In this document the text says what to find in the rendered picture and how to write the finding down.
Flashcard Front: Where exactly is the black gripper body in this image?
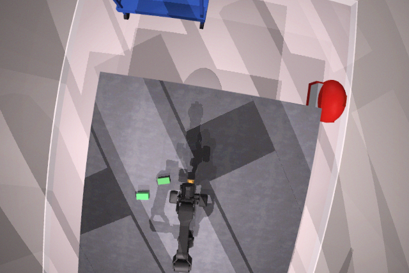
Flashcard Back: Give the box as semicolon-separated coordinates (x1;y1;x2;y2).
169;191;208;207

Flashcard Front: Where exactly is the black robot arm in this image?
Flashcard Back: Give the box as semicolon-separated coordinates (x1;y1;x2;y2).
172;182;196;273

